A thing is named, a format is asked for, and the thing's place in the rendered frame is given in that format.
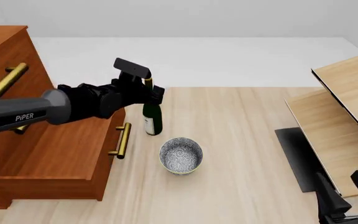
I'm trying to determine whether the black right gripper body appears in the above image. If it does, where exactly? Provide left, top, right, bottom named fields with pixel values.
left=318, top=210, right=358, bottom=224

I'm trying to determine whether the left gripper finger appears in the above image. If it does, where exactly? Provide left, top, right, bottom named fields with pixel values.
left=149, top=85, right=167, bottom=105

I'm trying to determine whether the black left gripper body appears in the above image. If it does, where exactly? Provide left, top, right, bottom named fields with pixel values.
left=111, top=72, right=152, bottom=110

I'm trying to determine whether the dark green wine bottle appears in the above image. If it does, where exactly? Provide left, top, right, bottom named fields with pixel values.
left=142, top=77, right=163, bottom=136

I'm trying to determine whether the deep wooden drawer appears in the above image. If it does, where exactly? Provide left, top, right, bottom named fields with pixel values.
left=0, top=107, right=127, bottom=202

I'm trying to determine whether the wooden cabinet drawer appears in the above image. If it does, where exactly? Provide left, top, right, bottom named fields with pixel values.
left=0, top=118, right=54, bottom=179

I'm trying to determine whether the small flat plate on stalk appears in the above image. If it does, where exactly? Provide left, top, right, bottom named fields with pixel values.
left=113, top=57, right=153, bottom=80

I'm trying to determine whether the blue-white patterned bowl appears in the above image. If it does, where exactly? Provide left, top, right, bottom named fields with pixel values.
left=158, top=136, right=204, bottom=177

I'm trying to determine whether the pale wooden slanted shelf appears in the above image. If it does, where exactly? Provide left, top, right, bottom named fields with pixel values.
left=283, top=49, right=358, bottom=199

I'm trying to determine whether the short brass drawer handle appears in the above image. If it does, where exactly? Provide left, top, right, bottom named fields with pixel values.
left=108, top=121, right=132, bottom=161

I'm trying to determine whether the wooden drawer, long brass handle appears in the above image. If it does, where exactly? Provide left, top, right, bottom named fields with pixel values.
left=0, top=27, right=58, bottom=103

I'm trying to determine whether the long brass drawer handle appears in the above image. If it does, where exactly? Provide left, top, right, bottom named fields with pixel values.
left=0, top=62, right=30, bottom=100

